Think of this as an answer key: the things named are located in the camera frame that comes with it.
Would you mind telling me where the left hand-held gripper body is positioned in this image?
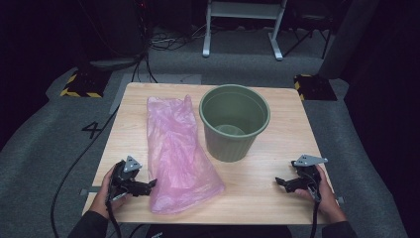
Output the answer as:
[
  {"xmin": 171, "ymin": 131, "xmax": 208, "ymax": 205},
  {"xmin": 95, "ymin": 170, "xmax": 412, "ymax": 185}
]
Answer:
[{"xmin": 108, "ymin": 155, "xmax": 151, "ymax": 203}]

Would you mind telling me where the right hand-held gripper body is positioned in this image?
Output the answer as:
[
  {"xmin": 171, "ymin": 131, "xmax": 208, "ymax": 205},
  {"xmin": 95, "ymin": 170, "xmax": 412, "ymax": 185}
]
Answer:
[{"xmin": 290, "ymin": 154, "xmax": 329, "ymax": 203}]

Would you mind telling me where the pink plastic bag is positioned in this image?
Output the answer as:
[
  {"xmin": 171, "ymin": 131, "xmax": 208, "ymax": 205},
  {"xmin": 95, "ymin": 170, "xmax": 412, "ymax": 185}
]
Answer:
[{"xmin": 146, "ymin": 94, "xmax": 226, "ymax": 215}]

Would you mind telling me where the green plastic bin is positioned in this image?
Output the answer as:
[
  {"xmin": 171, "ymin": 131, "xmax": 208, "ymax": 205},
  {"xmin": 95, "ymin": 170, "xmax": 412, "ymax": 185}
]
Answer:
[{"xmin": 198, "ymin": 83, "xmax": 271, "ymax": 164}]

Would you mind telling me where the person's left hand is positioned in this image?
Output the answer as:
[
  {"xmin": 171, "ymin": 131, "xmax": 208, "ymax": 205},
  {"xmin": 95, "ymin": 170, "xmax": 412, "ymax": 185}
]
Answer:
[{"xmin": 88, "ymin": 163, "xmax": 134, "ymax": 221}]

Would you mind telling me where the person's right hand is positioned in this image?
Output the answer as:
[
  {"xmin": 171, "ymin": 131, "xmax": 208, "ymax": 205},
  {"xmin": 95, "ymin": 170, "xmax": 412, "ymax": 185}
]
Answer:
[{"xmin": 293, "ymin": 165, "xmax": 349, "ymax": 224}]

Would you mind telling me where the grey tape strip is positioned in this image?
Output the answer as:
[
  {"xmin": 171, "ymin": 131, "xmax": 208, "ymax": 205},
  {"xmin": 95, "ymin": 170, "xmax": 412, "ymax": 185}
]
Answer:
[{"xmin": 79, "ymin": 186, "xmax": 102, "ymax": 196}]

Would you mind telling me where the black yellow striped base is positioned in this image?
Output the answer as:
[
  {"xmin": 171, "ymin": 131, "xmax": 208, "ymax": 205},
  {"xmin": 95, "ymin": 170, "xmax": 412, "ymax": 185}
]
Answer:
[
  {"xmin": 59, "ymin": 68, "xmax": 112, "ymax": 99},
  {"xmin": 293, "ymin": 73, "xmax": 339, "ymax": 102}
]

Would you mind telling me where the grey flat stand base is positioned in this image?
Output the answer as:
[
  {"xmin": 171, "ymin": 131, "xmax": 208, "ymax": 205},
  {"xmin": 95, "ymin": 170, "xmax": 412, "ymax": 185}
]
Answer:
[{"xmin": 88, "ymin": 57, "xmax": 144, "ymax": 72}]

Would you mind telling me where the grey pillar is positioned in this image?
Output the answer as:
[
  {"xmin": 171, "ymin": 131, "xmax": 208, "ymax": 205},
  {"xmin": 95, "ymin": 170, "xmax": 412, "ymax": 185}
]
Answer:
[{"xmin": 317, "ymin": 0, "xmax": 380, "ymax": 80}]

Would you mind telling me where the black folding stand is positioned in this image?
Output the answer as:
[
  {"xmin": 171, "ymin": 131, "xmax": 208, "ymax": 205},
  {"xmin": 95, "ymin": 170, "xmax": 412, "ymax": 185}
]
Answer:
[{"xmin": 281, "ymin": 0, "xmax": 335, "ymax": 60}]

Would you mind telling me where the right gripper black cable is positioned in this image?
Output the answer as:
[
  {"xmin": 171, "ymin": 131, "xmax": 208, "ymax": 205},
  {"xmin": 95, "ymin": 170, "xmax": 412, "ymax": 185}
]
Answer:
[{"xmin": 308, "ymin": 189, "xmax": 323, "ymax": 238}]

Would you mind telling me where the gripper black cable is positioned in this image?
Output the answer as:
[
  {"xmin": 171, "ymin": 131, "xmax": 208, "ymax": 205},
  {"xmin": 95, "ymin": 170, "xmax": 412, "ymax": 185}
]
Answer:
[
  {"xmin": 104, "ymin": 192, "xmax": 123, "ymax": 238},
  {"xmin": 308, "ymin": 189, "xmax": 323, "ymax": 238}
]

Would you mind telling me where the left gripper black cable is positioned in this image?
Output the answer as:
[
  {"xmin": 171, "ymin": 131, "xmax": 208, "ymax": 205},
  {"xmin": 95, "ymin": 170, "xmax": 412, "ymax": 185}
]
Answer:
[{"xmin": 104, "ymin": 192, "xmax": 123, "ymax": 238}]

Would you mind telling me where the long black floor cable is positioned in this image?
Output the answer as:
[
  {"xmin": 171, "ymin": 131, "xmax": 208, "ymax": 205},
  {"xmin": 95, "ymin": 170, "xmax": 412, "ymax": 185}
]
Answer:
[{"xmin": 49, "ymin": 105, "xmax": 121, "ymax": 238}]

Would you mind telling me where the bundle of black cables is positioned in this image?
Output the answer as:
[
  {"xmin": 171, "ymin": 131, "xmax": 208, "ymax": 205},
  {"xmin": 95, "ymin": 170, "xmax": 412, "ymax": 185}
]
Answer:
[{"xmin": 130, "ymin": 23, "xmax": 208, "ymax": 83}]

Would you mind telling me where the white metal stand frame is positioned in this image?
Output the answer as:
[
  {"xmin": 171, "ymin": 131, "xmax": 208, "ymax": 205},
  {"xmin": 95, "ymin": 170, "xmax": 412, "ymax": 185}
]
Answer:
[{"xmin": 201, "ymin": 0, "xmax": 288, "ymax": 61}]

